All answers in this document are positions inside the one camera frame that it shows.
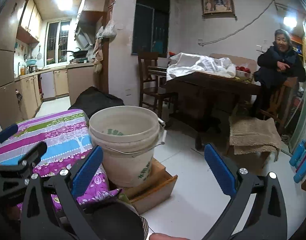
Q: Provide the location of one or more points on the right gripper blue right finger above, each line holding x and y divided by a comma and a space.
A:
220, 170

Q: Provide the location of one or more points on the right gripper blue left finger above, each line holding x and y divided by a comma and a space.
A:
83, 171

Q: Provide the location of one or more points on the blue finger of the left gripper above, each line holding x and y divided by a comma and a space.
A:
8, 132

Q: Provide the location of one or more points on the kitchen base cabinets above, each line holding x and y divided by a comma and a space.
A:
53, 83

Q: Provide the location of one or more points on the kitchen window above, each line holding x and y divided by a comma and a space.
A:
56, 43

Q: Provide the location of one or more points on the operator hand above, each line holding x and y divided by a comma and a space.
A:
161, 236

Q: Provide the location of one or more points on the grey refrigerator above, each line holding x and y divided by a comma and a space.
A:
9, 21

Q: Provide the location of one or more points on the beige towel on stool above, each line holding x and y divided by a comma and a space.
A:
251, 135

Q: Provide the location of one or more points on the floral striped tablecloth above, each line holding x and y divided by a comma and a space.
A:
65, 133

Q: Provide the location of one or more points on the white plastic bucket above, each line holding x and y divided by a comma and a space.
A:
128, 136

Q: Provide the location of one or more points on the wooden drawer box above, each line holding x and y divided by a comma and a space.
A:
156, 189

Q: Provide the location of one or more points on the dark wooden table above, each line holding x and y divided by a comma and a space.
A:
201, 97

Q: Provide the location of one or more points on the black cloth covered object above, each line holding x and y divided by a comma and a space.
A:
93, 100

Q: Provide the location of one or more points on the black wok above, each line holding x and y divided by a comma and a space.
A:
78, 54

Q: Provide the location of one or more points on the dark wooden chair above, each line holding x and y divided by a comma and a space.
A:
151, 93

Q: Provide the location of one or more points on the white plastic sheet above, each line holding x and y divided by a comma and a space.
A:
185, 64

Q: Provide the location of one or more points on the range hood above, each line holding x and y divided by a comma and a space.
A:
85, 34

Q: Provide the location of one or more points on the seated person in black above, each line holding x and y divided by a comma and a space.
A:
277, 64

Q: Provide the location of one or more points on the hanging white plastic bag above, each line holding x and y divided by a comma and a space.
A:
109, 30

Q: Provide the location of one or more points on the framed wall picture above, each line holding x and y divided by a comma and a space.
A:
218, 8

